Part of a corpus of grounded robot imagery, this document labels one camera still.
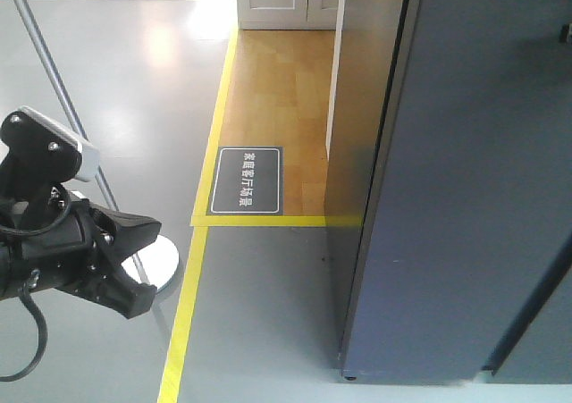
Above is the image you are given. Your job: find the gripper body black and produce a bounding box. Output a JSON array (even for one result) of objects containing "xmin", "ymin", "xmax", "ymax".
[{"xmin": 1, "ymin": 199, "xmax": 119, "ymax": 303}]

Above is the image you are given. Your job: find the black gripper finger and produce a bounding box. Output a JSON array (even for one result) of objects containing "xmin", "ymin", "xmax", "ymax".
[
  {"xmin": 87, "ymin": 266, "xmax": 156, "ymax": 319},
  {"xmin": 91, "ymin": 206, "xmax": 162, "ymax": 264}
]

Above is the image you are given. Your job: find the fridge body dark grey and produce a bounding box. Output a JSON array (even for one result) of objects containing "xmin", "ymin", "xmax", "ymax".
[{"xmin": 325, "ymin": 0, "xmax": 571, "ymax": 385}]

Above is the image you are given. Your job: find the black floor sign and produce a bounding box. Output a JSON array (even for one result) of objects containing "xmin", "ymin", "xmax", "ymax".
[{"xmin": 207, "ymin": 146, "xmax": 283, "ymax": 215}]

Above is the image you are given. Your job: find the metal stanchion pole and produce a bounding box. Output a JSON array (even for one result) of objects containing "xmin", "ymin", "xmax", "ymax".
[{"xmin": 0, "ymin": 0, "xmax": 181, "ymax": 295}]

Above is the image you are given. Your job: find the white panelled door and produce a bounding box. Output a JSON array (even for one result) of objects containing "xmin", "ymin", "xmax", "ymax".
[{"xmin": 237, "ymin": 0, "xmax": 339, "ymax": 30}]

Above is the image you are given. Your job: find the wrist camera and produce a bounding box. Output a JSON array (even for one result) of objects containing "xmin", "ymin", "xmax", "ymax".
[{"xmin": 1, "ymin": 105, "xmax": 100, "ymax": 200}]

